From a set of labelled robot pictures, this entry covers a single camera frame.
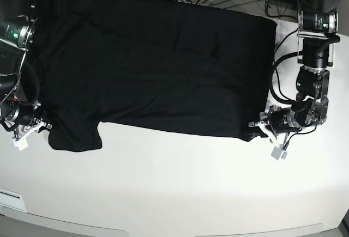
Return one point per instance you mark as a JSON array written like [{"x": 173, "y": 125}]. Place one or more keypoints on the white label plate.
[{"x": 12, "y": 200}]

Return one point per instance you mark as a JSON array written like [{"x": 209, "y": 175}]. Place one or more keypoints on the black T-shirt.
[{"x": 164, "y": 66}]

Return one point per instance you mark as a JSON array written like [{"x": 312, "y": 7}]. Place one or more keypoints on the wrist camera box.
[
  {"x": 279, "y": 153},
  {"x": 20, "y": 143}
]

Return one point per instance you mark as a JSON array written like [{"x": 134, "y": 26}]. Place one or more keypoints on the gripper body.
[
  {"x": 14, "y": 114},
  {"x": 283, "y": 120}
]

